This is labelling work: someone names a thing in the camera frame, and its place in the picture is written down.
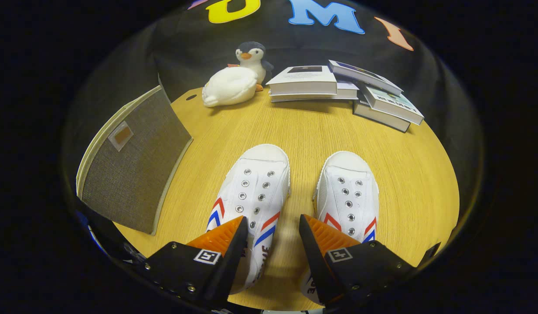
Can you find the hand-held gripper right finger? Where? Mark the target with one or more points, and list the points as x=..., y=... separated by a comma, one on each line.
x=317, y=261

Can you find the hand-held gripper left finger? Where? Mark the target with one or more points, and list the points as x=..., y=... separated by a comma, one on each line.
x=229, y=261

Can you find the white shoe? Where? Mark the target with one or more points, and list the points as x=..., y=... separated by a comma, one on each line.
x=256, y=187
x=347, y=183

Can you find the grey fabric storage box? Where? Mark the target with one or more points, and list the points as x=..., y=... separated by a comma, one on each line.
x=134, y=165

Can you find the dark grey book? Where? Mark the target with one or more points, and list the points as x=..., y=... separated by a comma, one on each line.
x=378, y=117

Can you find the white round plush toy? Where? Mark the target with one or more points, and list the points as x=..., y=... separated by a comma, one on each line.
x=229, y=87

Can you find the book with pale green cover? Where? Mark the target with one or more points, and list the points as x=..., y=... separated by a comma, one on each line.
x=393, y=104

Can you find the book with blue picture cover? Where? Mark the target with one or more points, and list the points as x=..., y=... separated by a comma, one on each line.
x=365, y=74

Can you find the grey penguin plush toy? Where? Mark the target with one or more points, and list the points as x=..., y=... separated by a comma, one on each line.
x=251, y=56

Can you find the black backdrop cloth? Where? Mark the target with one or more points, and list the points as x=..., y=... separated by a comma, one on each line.
x=186, y=48

